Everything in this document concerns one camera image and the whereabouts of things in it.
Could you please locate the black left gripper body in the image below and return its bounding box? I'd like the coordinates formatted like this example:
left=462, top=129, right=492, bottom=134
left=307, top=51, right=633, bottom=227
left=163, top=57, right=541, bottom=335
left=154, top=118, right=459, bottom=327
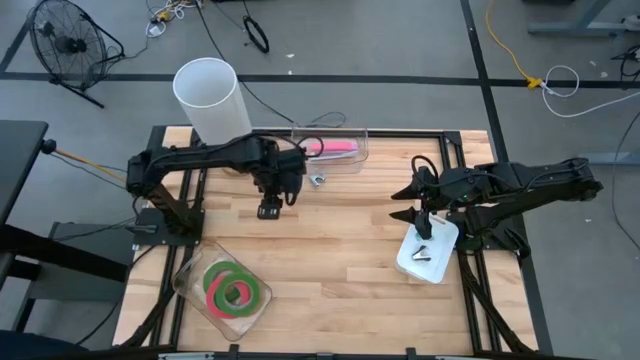
left=251, top=136, right=308, bottom=222

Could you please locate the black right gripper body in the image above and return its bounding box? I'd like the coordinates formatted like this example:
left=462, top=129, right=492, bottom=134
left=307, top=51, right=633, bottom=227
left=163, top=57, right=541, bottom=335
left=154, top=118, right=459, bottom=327
left=413, top=166, right=497, bottom=242

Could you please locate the red tape roll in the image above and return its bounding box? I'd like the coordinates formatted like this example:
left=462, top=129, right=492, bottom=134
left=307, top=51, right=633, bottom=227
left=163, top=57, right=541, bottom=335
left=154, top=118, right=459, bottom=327
left=205, top=273, right=253, bottom=320

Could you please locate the white plastic bin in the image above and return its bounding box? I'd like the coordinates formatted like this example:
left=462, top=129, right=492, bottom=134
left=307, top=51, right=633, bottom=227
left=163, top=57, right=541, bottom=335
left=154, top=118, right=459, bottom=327
left=395, top=208, right=460, bottom=285

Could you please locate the small clear plastic bin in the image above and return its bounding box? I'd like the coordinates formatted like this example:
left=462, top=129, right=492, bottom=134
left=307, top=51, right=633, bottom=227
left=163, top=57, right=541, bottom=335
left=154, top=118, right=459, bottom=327
left=291, top=126, right=370, bottom=175

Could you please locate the white cylindrical tube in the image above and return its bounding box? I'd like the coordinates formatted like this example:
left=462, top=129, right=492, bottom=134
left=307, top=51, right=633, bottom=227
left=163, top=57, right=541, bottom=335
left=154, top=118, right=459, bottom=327
left=172, top=57, right=254, bottom=176

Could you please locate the grey desk foot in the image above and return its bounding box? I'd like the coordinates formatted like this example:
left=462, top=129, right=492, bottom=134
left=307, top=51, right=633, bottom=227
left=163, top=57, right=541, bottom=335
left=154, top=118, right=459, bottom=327
left=572, top=152, right=640, bottom=167

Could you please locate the large clear plastic bin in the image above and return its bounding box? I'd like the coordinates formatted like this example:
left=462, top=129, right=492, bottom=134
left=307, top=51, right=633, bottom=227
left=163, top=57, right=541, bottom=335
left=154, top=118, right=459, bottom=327
left=171, top=241, right=274, bottom=343

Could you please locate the grey desk leg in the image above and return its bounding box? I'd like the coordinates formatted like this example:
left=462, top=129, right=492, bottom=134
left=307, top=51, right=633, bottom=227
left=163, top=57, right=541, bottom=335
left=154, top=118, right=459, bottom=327
left=527, top=0, right=626, bottom=37

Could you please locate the grey floor stand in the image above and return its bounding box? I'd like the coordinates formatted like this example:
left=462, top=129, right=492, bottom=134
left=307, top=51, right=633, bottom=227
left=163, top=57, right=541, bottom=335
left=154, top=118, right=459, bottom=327
left=12, top=219, right=139, bottom=334

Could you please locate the black floor fan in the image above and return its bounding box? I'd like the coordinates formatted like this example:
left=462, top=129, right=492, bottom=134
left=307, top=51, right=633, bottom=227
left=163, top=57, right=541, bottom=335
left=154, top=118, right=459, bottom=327
left=27, top=0, right=126, bottom=110

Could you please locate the black desk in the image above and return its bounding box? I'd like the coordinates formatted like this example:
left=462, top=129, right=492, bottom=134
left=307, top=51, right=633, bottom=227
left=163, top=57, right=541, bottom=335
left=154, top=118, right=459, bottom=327
left=0, top=119, right=50, bottom=226

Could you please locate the black table frame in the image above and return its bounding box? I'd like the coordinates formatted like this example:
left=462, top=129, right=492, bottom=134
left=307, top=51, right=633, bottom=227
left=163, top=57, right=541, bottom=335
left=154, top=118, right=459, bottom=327
left=112, top=124, right=554, bottom=360

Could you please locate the black power cable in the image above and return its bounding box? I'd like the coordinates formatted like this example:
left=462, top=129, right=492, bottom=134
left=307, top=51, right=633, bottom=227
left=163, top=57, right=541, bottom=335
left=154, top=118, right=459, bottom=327
left=192, top=0, right=296, bottom=125

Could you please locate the black cable coil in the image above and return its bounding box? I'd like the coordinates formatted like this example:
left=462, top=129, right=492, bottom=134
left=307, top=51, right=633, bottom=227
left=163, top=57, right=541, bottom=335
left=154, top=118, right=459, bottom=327
left=242, top=14, right=271, bottom=55

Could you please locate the yellow extension cable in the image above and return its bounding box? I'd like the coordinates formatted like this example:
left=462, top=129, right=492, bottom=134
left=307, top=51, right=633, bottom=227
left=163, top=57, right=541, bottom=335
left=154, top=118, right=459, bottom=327
left=485, top=0, right=544, bottom=90

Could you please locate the white floor cable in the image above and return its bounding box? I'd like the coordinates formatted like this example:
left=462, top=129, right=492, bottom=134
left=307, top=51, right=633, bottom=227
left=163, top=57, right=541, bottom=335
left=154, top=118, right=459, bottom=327
left=541, top=64, right=640, bottom=120

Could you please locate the cable cluster with white adapter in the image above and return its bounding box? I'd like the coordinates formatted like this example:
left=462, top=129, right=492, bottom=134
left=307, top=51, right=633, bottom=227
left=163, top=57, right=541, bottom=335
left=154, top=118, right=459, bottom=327
left=144, top=0, right=206, bottom=39

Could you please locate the yellow cord with black knob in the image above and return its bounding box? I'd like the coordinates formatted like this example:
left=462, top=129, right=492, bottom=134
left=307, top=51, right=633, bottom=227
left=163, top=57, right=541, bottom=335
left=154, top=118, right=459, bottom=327
left=40, top=138, right=129, bottom=184

